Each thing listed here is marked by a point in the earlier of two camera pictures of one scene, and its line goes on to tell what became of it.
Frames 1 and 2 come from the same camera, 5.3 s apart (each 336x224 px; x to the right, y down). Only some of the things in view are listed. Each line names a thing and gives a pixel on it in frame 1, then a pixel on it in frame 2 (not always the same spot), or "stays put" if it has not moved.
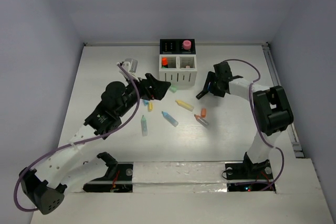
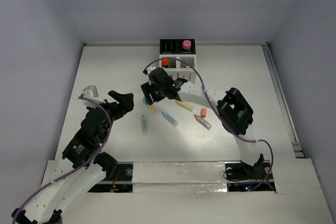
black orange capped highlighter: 164,62 stays put
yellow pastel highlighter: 185,105 stays put
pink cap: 187,44 stays put
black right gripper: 211,77 to 148,88
